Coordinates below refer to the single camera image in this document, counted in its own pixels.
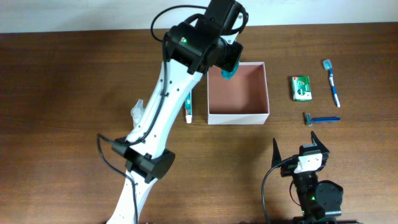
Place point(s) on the green toothpaste tube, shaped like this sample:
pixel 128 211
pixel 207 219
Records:
pixel 188 108

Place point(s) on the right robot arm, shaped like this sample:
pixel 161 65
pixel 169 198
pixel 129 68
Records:
pixel 320 201

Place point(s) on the blue white toothbrush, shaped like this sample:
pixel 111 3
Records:
pixel 328 66

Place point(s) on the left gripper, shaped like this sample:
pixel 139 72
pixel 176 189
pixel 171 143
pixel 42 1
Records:
pixel 232 51

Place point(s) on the white square cardboard box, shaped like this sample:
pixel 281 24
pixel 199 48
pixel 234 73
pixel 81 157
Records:
pixel 243 99

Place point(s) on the blue disposable razor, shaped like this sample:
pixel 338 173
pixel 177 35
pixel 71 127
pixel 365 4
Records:
pixel 310 121

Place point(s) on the clear spray bottle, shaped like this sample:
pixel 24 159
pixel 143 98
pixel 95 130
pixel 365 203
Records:
pixel 137 112

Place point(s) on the green soap box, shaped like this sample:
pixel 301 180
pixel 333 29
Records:
pixel 301 90

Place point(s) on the teal mouthwash bottle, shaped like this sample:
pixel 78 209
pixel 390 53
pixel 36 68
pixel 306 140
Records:
pixel 228 75

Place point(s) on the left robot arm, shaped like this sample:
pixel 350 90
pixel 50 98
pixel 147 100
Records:
pixel 189 49

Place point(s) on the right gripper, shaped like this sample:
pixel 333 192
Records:
pixel 287 168

